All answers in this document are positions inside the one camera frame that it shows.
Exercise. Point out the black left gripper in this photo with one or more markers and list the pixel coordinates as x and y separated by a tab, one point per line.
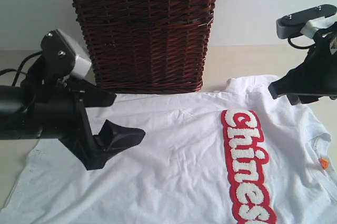
57	110

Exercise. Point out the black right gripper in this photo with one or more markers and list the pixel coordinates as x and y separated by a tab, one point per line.
314	79

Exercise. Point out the white t-shirt red lettering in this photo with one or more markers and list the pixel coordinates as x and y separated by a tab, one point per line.
231	156

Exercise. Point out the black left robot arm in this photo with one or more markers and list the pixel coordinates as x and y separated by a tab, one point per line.
14	100

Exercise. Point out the dark red wicker basket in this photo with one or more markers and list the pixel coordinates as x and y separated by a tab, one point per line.
147	46

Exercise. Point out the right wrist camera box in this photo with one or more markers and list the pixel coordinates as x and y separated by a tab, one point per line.
306	22

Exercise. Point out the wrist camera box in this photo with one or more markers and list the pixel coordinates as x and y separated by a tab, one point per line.
306	22
63	56

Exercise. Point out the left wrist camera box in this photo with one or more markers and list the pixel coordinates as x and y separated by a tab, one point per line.
63	56

